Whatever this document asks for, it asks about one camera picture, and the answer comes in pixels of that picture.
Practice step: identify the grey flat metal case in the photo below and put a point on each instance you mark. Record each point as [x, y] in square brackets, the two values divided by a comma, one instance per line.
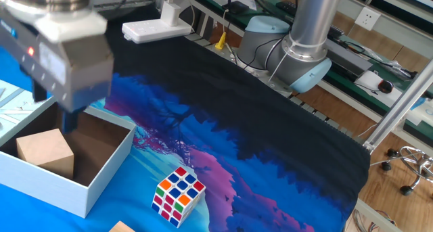
[352, 61]

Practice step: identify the silver Schunk gripper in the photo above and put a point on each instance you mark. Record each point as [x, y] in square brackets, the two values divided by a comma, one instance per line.
[78, 73]

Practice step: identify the white mouse pad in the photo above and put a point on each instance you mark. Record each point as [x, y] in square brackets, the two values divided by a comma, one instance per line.
[367, 81]

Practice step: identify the small yellow plastic piece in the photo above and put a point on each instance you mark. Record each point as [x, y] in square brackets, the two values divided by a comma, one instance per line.
[221, 42]

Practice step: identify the white wall socket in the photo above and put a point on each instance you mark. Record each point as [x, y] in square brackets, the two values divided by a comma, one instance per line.
[367, 19]

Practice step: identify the small black box device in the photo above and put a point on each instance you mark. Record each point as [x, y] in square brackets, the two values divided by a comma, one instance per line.
[235, 8]

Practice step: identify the light blue gift box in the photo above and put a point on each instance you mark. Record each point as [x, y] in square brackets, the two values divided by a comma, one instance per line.
[50, 191]

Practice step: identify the gift box lid with ribbon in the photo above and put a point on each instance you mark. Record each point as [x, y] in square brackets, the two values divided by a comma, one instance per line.
[13, 107]

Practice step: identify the blue landscape print tablecloth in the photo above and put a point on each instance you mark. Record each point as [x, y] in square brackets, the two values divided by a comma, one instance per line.
[270, 157]

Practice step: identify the aluminium profile rail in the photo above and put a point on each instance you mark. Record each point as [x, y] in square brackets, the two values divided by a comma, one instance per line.
[135, 2]

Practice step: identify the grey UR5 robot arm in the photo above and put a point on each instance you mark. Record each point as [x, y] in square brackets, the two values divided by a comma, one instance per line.
[314, 22]

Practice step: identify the Rubik's cube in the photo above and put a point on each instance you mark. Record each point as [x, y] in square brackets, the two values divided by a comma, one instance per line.
[177, 198]

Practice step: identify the black computer mouse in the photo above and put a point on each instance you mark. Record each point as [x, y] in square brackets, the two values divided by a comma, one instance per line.
[385, 86]

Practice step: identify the chrome chair base with castors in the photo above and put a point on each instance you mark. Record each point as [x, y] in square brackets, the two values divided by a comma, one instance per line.
[416, 164]

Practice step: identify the plain wooden cube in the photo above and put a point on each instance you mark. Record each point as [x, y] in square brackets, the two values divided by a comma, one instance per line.
[121, 228]
[45, 151]

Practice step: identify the white plug-in charger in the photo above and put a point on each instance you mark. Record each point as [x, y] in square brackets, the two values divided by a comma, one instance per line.
[170, 14]

